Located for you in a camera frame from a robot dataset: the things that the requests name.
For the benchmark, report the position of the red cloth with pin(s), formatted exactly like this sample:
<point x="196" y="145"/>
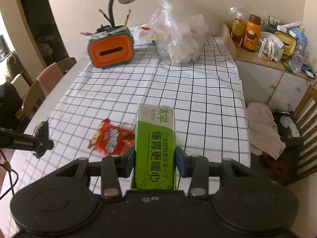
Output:
<point x="272" y="163"/>

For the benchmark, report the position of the beige cloth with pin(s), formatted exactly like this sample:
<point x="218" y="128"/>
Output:
<point x="260" y="124"/>

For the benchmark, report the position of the paint brush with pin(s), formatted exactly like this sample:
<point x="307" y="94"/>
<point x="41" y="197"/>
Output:
<point x="128" y="16"/>
<point x="102" y="14"/>

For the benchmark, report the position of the yellow tissue box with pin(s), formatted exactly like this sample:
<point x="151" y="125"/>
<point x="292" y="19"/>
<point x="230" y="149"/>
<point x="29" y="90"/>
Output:
<point x="288" y="42"/>

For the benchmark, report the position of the slatted wooden chair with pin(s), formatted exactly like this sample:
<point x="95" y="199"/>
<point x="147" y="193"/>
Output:
<point x="307" y="119"/>

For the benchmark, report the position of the orange teal tissue box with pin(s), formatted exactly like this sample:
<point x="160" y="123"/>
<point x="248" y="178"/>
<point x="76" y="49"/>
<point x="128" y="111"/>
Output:
<point x="111" y="49"/>

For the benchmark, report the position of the wooden chair with woven cushion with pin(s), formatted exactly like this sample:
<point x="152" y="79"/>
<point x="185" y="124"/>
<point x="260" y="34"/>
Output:
<point x="23" y="94"/>

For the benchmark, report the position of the red orange snack packet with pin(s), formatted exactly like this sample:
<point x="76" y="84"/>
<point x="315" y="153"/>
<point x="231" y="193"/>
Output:
<point x="111" y="141"/>

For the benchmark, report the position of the printed paper booklet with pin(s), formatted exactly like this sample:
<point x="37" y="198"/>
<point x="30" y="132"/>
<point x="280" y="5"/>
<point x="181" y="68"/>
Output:
<point x="143" y="36"/>

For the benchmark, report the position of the brown wooden chair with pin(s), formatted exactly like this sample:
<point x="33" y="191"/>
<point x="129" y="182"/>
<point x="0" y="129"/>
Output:
<point x="66" y="63"/>

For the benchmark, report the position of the black garment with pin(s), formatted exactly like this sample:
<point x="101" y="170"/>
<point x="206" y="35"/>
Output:
<point x="7" y="101"/>

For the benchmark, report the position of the white wooden cabinet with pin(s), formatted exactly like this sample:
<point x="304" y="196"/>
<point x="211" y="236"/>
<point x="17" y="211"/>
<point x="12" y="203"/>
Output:
<point x="284" y="84"/>

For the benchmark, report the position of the yellow drink bottle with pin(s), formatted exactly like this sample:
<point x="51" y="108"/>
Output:
<point x="238" y="27"/>

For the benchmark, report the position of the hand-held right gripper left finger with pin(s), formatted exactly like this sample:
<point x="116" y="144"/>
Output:
<point x="129" y="164"/>

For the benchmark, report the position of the white ribbon gift bag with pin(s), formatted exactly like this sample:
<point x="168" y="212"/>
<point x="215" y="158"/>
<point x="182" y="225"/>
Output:
<point x="270" y="47"/>

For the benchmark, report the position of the clear water bottle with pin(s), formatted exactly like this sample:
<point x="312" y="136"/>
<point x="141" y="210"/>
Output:
<point x="298" y="54"/>

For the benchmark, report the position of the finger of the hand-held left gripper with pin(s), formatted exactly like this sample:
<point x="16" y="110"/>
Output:
<point x="42" y="129"/>
<point x="39" y="154"/>

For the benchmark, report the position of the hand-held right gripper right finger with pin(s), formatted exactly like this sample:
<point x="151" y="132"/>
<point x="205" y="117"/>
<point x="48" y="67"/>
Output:
<point x="180" y="163"/>

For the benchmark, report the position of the white black checked tablecloth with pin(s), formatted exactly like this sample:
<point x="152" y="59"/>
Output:
<point x="198" y="91"/>

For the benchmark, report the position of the orange thermos flask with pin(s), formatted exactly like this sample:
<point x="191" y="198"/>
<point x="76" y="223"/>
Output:
<point x="252" y="37"/>

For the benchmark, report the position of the green cracker packet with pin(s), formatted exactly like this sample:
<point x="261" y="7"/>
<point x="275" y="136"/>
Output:
<point x="153" y="141"/>

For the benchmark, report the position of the black bag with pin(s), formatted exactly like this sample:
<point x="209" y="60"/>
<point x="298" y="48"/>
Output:
<point x="287" y="129"/>

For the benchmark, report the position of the clear plastic bag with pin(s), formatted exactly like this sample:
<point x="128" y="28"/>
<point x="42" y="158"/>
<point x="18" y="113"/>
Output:
<point x="178" y="47"/>

